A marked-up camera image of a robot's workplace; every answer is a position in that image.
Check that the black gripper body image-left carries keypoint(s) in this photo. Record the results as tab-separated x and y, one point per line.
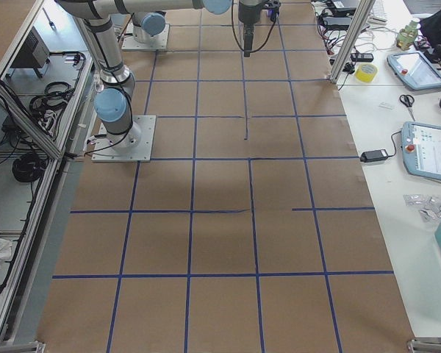
248	15

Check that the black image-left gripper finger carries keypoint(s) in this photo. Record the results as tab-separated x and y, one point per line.
248	45

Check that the silver robot arm image-right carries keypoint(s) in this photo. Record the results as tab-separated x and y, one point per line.
113	104

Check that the yellow tape roll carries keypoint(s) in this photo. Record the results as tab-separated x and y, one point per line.
366	72

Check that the grey teach pendant far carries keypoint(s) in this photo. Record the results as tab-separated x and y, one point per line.
414	70

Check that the grey teach pendant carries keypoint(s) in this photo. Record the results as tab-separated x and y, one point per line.
414	70
421	147

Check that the black power adapter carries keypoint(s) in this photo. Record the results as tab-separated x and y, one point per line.
374	156

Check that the black scissors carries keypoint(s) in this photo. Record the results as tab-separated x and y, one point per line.
408	100

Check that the grey control box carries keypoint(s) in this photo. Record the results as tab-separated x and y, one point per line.
33	53

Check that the grey teach pendant near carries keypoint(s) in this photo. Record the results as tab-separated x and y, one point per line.
421	147

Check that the bag of small parts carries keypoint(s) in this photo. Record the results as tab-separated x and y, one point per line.
428	206

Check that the white base plate image-left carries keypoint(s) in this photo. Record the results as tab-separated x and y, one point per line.
135	39

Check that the aluminium corner post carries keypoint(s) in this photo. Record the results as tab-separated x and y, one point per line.
358	21

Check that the white base plate image-right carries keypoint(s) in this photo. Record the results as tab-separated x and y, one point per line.
136	146

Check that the aluminium frame rail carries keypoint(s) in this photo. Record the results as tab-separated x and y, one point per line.
36	118

